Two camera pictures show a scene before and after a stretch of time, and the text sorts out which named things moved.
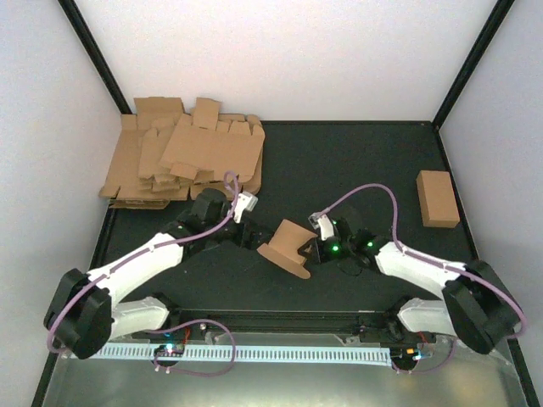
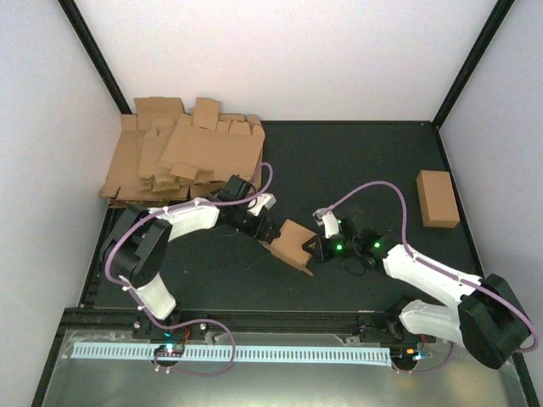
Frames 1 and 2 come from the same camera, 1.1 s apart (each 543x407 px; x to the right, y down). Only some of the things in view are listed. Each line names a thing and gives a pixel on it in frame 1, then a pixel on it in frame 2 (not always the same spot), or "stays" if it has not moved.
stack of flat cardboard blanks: x=163 y=153 stays
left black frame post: x=89 y=45 stays
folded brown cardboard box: x=437 y=199 stays
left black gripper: x=253 y=242 to x=261 y=229
